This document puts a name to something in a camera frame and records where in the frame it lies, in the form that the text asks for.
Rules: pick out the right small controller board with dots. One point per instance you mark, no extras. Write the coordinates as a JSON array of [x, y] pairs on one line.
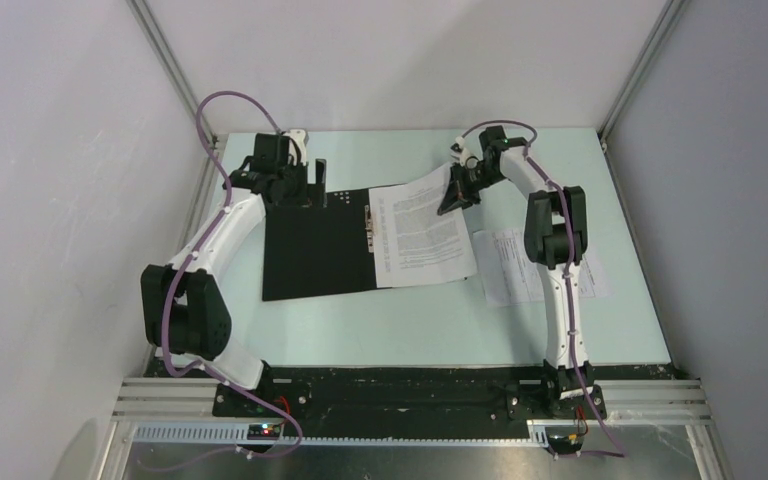
[[565, 445]]

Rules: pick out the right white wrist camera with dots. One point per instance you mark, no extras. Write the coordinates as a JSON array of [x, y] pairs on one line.
[[462, 154]]

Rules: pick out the left small controller board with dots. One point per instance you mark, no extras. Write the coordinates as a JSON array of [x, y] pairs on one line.
[[264, 432]]

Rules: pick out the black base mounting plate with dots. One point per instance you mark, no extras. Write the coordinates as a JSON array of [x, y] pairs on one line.
[[398, 403]]

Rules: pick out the white slotted cable duct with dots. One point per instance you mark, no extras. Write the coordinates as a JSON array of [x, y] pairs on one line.
[[235, 434]]

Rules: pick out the printed paper sheets stack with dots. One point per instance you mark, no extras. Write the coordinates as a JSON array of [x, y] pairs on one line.
[[509, 278]]

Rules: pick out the right aluminium corner post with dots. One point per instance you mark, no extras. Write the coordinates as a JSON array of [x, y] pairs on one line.
[[654, 43]]

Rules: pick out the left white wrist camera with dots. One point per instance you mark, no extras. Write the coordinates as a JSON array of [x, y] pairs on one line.
[[298, 139]]

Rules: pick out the aluminium frame rails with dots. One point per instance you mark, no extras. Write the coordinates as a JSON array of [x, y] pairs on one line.
[[659, 423]]

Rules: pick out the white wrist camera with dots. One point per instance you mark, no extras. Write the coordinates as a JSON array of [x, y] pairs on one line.
[[298, 139], [462, 154]]

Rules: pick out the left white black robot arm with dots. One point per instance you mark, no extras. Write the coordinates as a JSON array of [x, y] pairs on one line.
[[183, 307]]

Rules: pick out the left aluminium corner post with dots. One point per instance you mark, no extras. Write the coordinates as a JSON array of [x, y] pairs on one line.
[[157, 40]]

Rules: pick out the red black folder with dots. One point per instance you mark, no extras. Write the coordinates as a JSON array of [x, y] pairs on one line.
[[364, 240]]

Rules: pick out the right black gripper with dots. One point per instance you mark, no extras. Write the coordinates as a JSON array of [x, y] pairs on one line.
[[453, 199]]

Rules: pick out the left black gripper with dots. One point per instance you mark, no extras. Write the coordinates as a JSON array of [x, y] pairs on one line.
[[306, 197]]

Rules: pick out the aluminium corner post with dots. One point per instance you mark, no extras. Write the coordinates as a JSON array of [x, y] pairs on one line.
[[157, 40], [654, 43]]

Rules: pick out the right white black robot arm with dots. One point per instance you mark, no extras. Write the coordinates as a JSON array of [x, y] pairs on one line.
[[555, 240]]

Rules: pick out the small controller board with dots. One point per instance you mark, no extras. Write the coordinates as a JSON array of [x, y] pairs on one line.
[[565, 445], [264, 432]]

